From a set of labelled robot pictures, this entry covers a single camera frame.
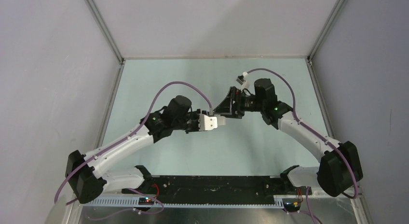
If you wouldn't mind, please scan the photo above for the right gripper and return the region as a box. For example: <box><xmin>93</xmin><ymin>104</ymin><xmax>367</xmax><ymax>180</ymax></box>
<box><xmin>213</xmin><ymin>86</ymin><xmax>265</xmax><ymax>119</ymax></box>

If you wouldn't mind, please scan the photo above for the white remote control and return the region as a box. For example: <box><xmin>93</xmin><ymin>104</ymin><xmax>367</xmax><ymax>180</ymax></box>
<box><xmin>216</xmin><ymin>116</ymin><xmax>226</xmax><ymax>126</ymax></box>

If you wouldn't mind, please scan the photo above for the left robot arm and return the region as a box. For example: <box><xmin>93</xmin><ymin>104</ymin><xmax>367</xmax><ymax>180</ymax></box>
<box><xmin>66</xmin><ymin>95</ymin><xmax>207</xmax><ymax>204</ymax></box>

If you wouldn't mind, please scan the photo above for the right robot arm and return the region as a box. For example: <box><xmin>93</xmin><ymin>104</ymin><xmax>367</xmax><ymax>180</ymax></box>
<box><xmin>213</xmin><ymin>78</ymin><xmax>363</xmax><ymax>197</ymax></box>

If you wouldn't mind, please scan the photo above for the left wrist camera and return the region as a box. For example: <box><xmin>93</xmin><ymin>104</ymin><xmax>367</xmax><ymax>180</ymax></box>
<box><xmin>198</xmin><ymin>111</ymin><xmax>218</xmax><ymax>131</ymax></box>

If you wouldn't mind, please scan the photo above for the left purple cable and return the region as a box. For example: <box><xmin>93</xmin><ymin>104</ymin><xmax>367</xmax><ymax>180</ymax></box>
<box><xmin>54</xmin><ymin>81</ymin><xmax>214</xmax><ymax>215</ymax></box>

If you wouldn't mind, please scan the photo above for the purple cable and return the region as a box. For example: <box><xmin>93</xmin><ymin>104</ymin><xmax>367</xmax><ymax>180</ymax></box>
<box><xmin>54</xmin><ymin>81</ymin><xmax>214</xmax><ymax>215</ymax></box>
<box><xmin>246</xmin><ymin>68</ymin><xmax>359</xmax><ymax>224</ymax></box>

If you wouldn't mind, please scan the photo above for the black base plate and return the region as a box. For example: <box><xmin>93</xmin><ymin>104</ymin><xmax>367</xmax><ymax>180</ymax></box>
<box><xmin>121</xmin><ymin>175</ymin><xmax>312</xmax><ymax>206</ymax></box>

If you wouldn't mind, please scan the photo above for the white slotted cable duct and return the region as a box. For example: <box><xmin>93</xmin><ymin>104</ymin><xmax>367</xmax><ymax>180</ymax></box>
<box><xmin>84</xmin><ymin>196</ymin><xmax>284</xmax><ymax>209</ymax></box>

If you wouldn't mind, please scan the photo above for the aluminium frame rail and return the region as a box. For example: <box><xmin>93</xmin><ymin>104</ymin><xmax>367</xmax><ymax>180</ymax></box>
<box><xmin>84</xmin><ymin>0</ymin><xmax>124</xmax><ymax>65</ymax></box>

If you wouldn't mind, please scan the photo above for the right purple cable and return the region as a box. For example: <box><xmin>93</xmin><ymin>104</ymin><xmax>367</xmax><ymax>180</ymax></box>
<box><xmin>246</xmin><ymin>68</ymin><xmax>359</xmax><ymax>224</ymax></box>

